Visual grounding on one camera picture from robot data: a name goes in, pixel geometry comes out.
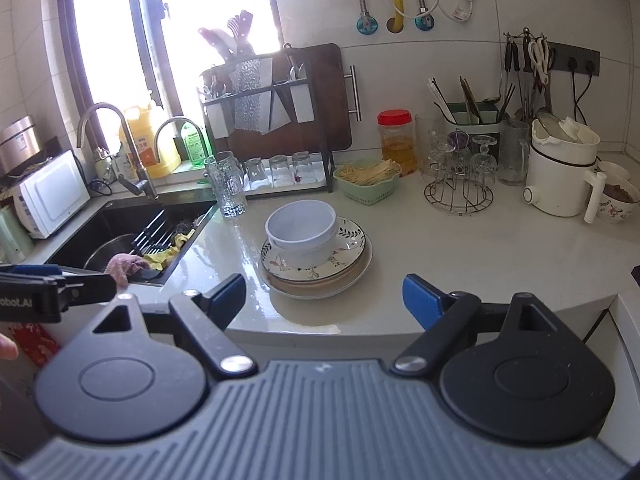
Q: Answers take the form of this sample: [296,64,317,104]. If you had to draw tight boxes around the green basket of dry noodles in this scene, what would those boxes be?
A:
[333,158,404,206]

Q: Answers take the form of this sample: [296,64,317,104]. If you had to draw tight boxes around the knives in block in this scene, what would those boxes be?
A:
[197,9,257,63]

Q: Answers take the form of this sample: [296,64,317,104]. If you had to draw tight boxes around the black dish rack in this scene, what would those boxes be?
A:
[197,44,335,195]

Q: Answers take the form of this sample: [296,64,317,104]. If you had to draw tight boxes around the clear textured cutting board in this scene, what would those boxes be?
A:
[231,57,274,134]

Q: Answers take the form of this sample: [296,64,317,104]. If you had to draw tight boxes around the black power cables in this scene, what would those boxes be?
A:
[569,62,599,127]

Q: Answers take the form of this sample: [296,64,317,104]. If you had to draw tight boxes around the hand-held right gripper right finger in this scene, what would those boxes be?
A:
[390,273,586,376]

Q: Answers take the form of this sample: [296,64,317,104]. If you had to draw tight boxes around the window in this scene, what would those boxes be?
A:
[54,0,283,118]

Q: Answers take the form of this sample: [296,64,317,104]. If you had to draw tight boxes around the tall steel faucet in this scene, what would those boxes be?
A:
[76,102,161,202]

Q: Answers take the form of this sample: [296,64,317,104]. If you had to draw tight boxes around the purple glass cup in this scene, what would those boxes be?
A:
[447,129,472,154]

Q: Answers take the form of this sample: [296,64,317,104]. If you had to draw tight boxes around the stemmed glass goblet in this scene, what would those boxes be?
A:
[469,134,499,187]
[428,132,457,182]

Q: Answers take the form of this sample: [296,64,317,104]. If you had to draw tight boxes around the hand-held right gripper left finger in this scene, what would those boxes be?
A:
[82,273,259,381]

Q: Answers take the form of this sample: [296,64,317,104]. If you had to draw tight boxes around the green detergent bottle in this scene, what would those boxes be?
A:
[179,119,214,172]

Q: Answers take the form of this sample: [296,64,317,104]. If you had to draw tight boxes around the brown wooden cutting board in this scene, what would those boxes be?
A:
[227,42,362,162]

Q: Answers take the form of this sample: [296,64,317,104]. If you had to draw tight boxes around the red patterned fabric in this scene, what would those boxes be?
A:
[9,322,62,369]

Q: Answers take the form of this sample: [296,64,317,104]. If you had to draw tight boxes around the floral bowl with brown food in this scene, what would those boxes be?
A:
[594,177,634,225]

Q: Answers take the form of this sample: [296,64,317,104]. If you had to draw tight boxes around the white plate with pink flower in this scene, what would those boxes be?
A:
[258,245,374,301]

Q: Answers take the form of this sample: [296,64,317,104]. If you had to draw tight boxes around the clear glass pitcher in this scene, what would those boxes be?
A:
[497,119,531,187]

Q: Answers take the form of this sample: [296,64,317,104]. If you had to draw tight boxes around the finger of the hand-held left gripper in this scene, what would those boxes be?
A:
[60,273,132,307]
[0,263,65,279]

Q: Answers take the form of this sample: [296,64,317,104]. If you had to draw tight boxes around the short steel faucet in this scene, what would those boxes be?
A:
[152,116,209,182]

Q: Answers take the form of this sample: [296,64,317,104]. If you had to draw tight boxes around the yellow detergent bottle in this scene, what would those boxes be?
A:
[119,104,182,179]

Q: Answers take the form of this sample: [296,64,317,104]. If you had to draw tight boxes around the white-handled scissors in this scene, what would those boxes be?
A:
[528,37,551,85]

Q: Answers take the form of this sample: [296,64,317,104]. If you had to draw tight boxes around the silver rice cooker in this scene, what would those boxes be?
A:
[0,114,44,177]

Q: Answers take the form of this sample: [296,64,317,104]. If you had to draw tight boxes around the tall patterned drinking glass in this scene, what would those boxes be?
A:
[203,151,249,220]

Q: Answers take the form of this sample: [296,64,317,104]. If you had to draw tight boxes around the small white bowl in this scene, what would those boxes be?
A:
[597,160,632,184]

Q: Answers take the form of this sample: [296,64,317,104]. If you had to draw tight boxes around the yellow sponge cloth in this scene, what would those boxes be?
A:
[144,229,197,267]

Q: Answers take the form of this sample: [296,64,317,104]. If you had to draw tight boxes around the pale green jug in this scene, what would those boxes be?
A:
[0,204,34,264]

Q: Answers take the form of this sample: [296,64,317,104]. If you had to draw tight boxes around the tall translucent plastic container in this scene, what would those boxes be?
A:
[264,199,337,252]

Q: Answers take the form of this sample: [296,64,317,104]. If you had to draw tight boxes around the red-lidded plastic jar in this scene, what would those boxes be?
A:
[377,109,419,177]

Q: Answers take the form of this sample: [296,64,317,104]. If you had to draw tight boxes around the white countertop appliance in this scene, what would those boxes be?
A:
[9,149,92,240]

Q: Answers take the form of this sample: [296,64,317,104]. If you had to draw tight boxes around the deep plate with dark leaves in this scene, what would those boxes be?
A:
[260,215,368,282]

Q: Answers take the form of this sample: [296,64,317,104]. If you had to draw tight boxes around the dark wall socket strip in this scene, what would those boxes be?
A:
[547,42,601,77]

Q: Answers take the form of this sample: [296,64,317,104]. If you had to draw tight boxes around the white electric cooking pot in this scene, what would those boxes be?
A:
[523,114,609,225]

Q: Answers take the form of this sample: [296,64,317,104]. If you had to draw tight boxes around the black sink drain rack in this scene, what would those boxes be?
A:
[129,209,169,257]

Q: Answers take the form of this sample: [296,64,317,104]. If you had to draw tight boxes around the plain white ceramic bowl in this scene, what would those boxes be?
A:
[271,230,342,269]

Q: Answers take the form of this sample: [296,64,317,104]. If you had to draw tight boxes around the black kitchen sink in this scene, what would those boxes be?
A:
[46,199,219,287]

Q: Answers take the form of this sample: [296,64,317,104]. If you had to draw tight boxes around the pink dish cloth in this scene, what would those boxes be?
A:
[103,252,147,289]

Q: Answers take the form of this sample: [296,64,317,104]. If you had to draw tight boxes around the small clear glass tumbler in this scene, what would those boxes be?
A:
[268,154,294,188]
[291,151,327,186]
[244,157,270,190]

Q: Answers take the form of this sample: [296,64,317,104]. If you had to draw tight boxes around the round wire glass stand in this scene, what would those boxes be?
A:
[423,178,495,217]

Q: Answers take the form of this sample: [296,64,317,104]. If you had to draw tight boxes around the hanging kitchen utensils rack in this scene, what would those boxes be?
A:
[502,27,552,113]

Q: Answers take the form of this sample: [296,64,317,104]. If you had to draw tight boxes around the steel pot in sink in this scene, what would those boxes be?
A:
[82,233,137,272]

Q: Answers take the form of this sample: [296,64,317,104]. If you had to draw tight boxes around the tall plain clear glass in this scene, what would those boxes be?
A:
[414,112,447,177]

